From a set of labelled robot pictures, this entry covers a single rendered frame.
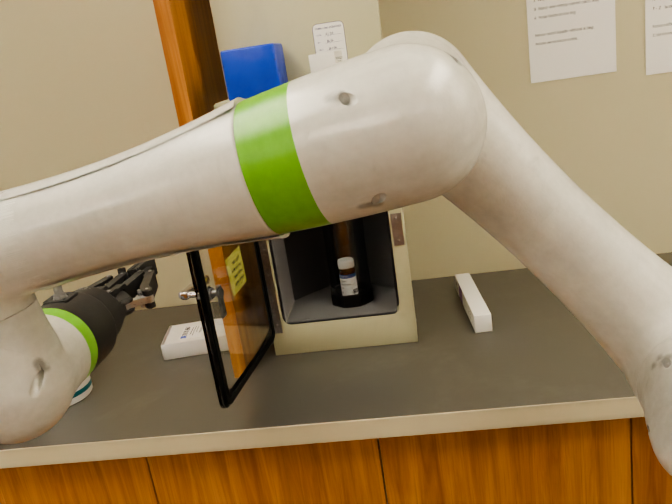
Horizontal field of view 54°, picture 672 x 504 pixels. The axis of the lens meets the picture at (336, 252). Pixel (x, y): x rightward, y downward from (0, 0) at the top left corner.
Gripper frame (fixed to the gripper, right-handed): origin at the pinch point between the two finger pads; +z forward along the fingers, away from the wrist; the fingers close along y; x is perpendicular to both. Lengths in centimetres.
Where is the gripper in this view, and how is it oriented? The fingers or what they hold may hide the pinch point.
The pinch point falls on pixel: (142, 271)
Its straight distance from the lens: 100.8
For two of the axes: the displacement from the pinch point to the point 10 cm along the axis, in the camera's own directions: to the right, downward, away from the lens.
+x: 1.5, 9.5, 2.7
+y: -9.9, 1.2, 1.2
